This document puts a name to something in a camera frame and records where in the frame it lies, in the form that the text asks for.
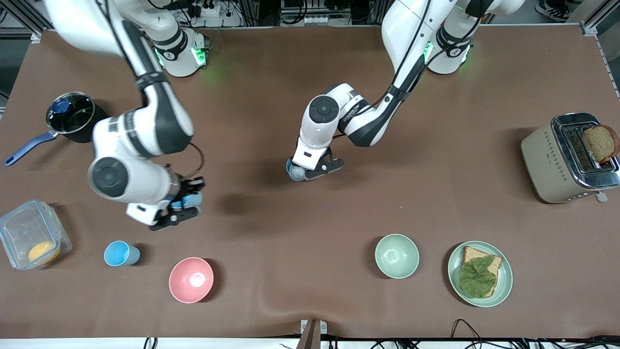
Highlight looped black floor cable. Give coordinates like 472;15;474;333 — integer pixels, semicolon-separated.
450;318;490;349

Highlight clear plastic container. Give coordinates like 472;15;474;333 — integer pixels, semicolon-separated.
0;199;73;271

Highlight dark sneakers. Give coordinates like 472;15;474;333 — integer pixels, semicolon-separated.
535;0;573;23

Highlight toasted bread slice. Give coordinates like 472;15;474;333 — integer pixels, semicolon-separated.
582;125;620;164

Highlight blue cup with white contents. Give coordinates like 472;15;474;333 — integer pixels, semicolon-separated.
286;159;311;183

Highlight pink bowl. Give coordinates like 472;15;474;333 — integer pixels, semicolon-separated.
169;257;215;304

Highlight orange food piece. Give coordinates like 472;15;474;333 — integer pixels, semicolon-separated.
28;241;61;266

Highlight silver beige toaster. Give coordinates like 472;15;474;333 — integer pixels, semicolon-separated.
521;112;620;204

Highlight brown bread slice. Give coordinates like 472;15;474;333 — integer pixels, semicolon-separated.
460;246;503;298

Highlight blue plastic cup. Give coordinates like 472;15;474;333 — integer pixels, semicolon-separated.
171;192;202;210
104;240;141;267

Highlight white power strip with plugs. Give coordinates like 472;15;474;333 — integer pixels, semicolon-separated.
188;0;222;18

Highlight pale green plate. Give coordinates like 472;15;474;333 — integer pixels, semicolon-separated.
447;241;513;308

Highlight pale green bowl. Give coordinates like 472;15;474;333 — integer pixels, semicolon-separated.
374;234;420;280

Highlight metal table clamp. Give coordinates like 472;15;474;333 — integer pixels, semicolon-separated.
296;318;328;349

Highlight green lettuce leaf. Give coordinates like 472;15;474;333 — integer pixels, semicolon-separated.
458;255;498;298

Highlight black pot with blue handle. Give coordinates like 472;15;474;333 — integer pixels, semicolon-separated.
4;92;109;167

